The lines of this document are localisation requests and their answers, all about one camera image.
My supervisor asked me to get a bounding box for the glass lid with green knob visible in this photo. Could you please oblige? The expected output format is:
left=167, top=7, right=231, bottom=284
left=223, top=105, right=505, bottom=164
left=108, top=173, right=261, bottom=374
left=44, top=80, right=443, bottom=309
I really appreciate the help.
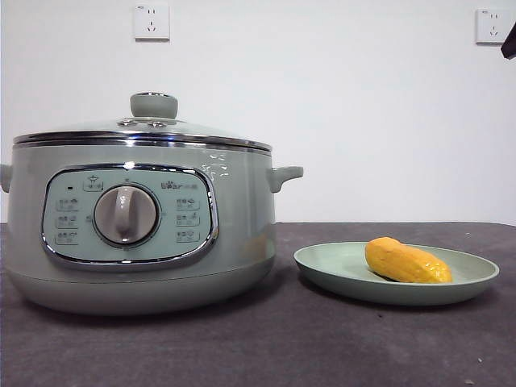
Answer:
left=12, top=91, right=273, bottom=155

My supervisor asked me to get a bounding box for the white wall socket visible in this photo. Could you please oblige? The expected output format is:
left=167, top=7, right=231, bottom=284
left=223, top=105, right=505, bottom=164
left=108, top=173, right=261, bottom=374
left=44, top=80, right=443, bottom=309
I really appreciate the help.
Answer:
left=134, top=2, right=170, bottom=42
left=475, top=8, right=511, bottom=46

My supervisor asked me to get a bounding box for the pale green round plate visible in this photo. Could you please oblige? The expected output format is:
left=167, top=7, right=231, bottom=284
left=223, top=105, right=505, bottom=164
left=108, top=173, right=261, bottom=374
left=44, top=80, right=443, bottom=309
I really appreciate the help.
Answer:
left=293, top=240, right=501, bottom=306

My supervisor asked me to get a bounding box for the pale green electric steamer pot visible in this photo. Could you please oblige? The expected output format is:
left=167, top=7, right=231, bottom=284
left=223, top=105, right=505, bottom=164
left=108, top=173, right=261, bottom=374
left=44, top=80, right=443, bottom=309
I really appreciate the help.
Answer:
left=0, top=143, right=305, bottom=317

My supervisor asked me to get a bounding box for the yellow corn cob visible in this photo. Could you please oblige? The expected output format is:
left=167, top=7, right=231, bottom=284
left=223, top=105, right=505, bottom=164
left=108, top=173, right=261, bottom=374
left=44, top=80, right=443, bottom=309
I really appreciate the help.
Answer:
left=364, top=236, right=454, bottom=285

